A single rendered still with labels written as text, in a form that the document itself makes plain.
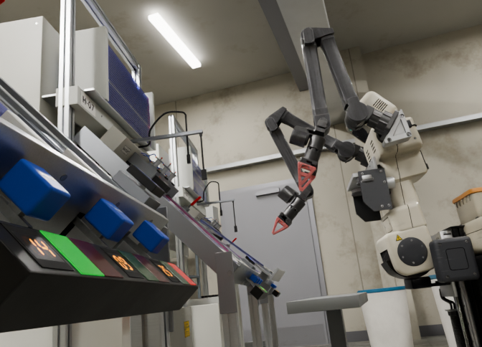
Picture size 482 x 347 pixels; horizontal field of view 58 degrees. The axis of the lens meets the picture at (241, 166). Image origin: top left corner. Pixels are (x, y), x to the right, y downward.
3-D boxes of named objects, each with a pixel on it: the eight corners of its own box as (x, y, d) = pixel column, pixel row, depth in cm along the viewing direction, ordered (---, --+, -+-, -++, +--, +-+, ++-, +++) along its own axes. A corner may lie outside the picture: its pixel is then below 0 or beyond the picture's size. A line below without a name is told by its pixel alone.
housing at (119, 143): (143, 193, 211) (163, 171, 213) (101, 164, 164) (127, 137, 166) (133, 183, 213) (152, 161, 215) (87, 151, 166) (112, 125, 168)
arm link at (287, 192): (313, 190, 198) (313, 193, 206) (293, 174, 201) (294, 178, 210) (295, 210, 197) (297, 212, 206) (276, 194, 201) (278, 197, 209)
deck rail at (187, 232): (226, 282, 130) (239, 266, 130) (224, 282, 128) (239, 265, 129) (74, 140, 149) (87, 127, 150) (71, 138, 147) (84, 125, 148)
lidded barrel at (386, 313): (367, 353, 425) (356, 290, 442) (366, 347, 470) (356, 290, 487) (422, 349, 414) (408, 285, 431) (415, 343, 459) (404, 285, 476)
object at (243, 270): (248, 286, 192) (259, 273, 193) (226, 282, 130) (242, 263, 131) (246, 284, 193) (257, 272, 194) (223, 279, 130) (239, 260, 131)
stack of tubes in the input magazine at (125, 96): (151, 148, 216) (148, 99, 224) (109, 104, 167) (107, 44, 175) (126, 150, 217) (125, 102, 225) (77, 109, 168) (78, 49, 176)
